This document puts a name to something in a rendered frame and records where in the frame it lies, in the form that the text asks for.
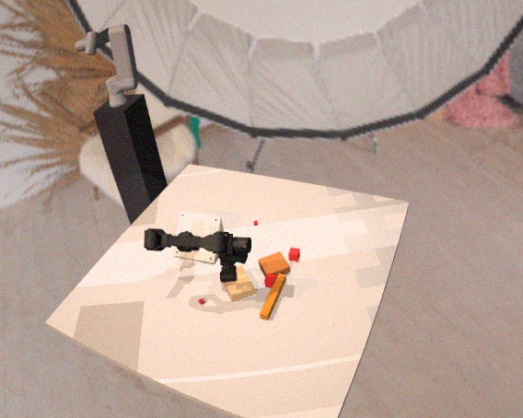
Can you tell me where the orange long board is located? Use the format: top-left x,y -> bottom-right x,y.
260,273 -> 286,320

